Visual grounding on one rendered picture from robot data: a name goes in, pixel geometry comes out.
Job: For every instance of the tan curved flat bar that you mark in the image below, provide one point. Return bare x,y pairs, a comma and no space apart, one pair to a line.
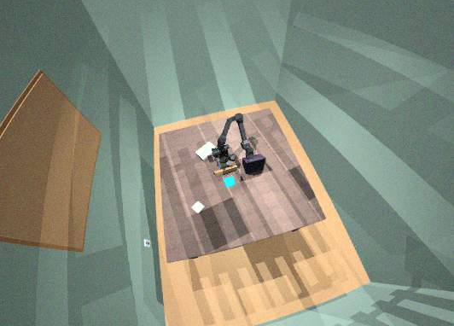
225,170

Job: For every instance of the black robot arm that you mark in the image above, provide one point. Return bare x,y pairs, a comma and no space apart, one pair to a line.
222,139

